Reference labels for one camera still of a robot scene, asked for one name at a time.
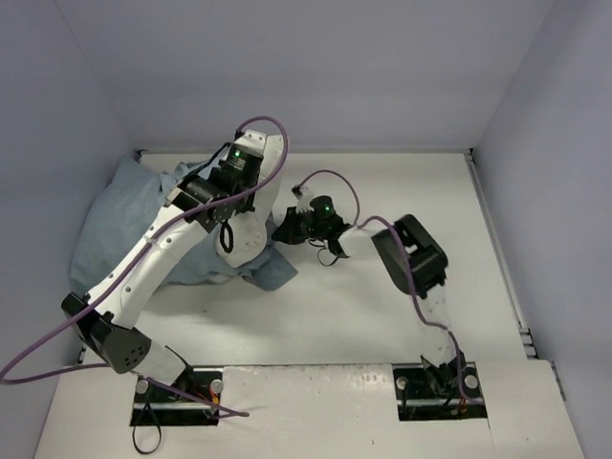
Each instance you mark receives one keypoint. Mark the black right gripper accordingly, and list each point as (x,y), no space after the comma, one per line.
(296,223)

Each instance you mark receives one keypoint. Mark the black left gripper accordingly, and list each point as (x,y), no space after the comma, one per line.
(226,237)

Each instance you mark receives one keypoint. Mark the white pillow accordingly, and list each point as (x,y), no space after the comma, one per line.
(249,229)

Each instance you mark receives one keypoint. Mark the blue-grey pillowcase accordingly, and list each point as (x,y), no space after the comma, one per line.
(123,212)

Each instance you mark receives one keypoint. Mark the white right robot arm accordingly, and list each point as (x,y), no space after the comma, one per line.
(414,261)

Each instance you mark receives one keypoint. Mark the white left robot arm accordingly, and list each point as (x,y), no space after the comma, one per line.
(106,317)

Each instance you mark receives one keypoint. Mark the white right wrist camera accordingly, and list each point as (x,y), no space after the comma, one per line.
(304,196)

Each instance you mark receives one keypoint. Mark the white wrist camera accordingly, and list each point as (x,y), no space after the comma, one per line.
(252,142)
(304,196)

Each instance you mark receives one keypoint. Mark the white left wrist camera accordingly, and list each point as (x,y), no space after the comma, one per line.
(252,142)

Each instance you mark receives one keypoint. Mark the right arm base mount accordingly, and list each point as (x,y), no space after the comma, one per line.
(429,393)

